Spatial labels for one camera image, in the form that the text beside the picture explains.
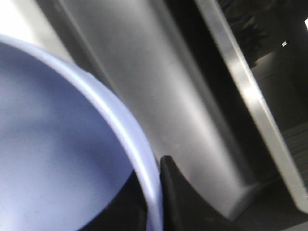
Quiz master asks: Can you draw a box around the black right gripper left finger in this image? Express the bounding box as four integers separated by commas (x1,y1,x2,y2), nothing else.
82,177,147,231

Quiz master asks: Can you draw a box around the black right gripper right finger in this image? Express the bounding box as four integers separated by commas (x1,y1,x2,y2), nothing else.
160,155,241,231

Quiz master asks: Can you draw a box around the light blue bowl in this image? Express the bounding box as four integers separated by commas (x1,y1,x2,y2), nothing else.
0,35,163,231

